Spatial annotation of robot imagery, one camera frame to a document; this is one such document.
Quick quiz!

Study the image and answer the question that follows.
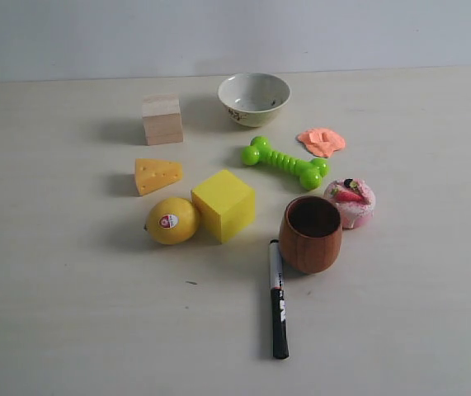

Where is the orange slime blob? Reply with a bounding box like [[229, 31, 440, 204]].
[[296, 128, 346, 158]]

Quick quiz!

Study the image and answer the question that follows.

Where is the yellow foam cube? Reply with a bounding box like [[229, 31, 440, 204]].
[[191, 169, 256, 243]]

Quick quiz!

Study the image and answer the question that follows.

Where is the yellow lemon with sticker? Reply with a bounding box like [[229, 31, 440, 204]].
[[144, 197, 200, 245]]

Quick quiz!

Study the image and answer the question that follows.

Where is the green toy dog bone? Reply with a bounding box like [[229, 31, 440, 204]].
[[240, 136, 329, 191]]

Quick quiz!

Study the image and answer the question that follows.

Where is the brown wooden cup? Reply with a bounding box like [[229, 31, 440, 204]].
[[279, 196, 342, 275]]

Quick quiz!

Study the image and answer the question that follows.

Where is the yellow toy cheese wedge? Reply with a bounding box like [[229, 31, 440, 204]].
[[134, 158, 183, 196]]

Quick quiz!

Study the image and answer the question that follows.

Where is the white floral ceramic bowl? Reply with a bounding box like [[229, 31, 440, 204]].
[[217, 73, 291, 128]]

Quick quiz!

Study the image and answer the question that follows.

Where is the light wooden cube block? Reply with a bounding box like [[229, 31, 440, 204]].
[[141, 94, 184, 145]]

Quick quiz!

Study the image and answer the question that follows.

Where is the pink toy strawberry cake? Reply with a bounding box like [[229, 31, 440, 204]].
[[323, 178, 376, 229]]

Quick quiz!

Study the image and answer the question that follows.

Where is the black and white marker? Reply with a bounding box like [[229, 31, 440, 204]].
[[268, 239, 290, 360]]

